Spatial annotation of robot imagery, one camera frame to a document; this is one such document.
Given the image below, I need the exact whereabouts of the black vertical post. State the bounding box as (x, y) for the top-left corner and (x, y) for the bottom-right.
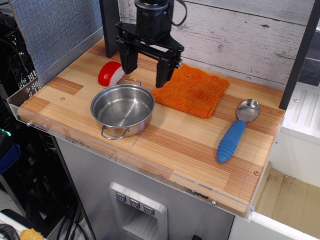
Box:
(99, 0), (120, 58)

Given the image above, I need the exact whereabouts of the dark right frame post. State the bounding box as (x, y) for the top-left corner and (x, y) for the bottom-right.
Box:
(279, 0), (320, 110)

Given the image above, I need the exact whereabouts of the blue handled metal spoon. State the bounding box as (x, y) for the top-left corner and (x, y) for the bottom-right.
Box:
(216, 99), (260, 163)

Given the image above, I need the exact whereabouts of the grey toy fridge cabinet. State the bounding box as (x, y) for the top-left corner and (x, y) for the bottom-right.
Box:
(57, 139), (234, 240)

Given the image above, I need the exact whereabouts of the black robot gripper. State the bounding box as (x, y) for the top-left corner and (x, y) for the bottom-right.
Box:
(116, 0), (184, 88)

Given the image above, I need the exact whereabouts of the orange knitted cloth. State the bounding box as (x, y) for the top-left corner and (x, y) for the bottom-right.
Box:
(153, 64), (230, 119)

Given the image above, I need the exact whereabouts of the blue fabric panel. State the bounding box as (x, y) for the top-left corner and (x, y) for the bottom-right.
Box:
(9, 0), (103, 86)

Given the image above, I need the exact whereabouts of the clear acrylic table guard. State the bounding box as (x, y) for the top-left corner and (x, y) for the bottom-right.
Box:
(8, 77), (285, 218)

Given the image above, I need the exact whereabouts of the white toy sink unit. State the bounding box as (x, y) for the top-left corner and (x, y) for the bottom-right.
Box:
(229, 82), (320, 240)

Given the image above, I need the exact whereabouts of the stainless steel pan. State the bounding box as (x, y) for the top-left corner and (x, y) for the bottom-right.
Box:
(90, 79), (155, 140)

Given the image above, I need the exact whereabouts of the red and white toy sushi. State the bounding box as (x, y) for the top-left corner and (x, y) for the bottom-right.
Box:
(98, 61), (125, 88)

